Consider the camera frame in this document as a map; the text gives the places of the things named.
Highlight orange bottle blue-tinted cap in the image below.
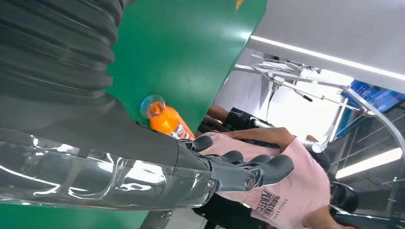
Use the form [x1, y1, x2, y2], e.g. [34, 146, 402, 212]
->
[139, 94, 196, 141]

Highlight person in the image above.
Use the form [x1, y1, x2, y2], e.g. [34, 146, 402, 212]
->
[202, 104, 332, 175]
[193, 126, 358, 229]

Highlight black silver cylindrical device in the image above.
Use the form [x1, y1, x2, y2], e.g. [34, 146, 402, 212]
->
[250, 118, 325, 156]

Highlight black round object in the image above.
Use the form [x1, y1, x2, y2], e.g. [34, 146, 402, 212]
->
[330, 181, 360, 214]

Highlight white ceiling light bar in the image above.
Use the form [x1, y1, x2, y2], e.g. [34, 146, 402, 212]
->
[335, 147, 403, 180]

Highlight blue display screen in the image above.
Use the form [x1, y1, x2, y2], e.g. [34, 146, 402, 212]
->
[341, 79, 405, 114]

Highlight metal gantry frame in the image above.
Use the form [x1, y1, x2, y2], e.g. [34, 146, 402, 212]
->
[234, 53, 405, 159]

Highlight white wall light strip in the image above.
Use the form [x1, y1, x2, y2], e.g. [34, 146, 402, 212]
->
[250, 34, 405, 82]

